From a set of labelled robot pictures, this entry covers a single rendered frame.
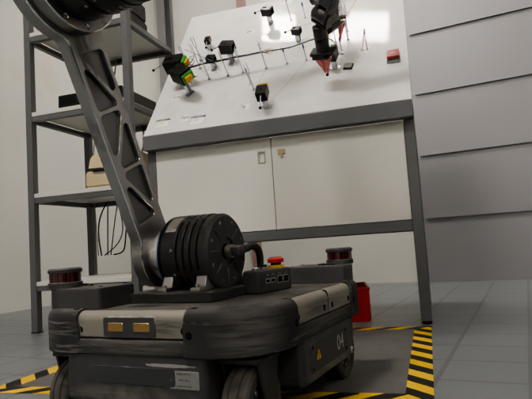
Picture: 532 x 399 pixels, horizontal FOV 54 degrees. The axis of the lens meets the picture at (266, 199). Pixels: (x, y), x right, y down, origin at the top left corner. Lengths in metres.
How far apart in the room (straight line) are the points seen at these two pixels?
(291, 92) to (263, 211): 0.54
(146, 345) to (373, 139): 1.43
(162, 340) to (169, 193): 1.49
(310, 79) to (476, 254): 1.99
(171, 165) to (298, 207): 0.62
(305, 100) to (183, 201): 0.70
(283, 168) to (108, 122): 1.18
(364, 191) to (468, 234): 1.82
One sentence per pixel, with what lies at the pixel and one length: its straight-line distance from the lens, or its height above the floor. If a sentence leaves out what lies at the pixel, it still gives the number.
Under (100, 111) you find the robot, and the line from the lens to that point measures 1.12.
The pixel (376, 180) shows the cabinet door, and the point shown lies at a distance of 2.12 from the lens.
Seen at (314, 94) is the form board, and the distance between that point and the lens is 2.27.
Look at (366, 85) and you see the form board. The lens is 2.25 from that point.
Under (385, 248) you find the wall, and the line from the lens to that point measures 4.01.
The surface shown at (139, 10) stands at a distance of 2.95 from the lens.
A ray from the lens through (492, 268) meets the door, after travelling 3.85.
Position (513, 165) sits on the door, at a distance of 3.86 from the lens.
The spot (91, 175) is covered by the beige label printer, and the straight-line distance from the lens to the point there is 2.59.
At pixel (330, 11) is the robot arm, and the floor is 1.21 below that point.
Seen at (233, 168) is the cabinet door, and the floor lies 0.68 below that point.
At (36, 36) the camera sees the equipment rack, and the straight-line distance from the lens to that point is 2.92.
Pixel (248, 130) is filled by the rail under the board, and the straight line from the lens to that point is 2.23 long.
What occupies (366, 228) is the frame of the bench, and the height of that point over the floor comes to 0.38.
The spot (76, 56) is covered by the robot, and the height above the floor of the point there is 0.73.
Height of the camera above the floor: 0.34
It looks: 5 degrees up
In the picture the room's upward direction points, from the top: 4 degrees counter-clockwise
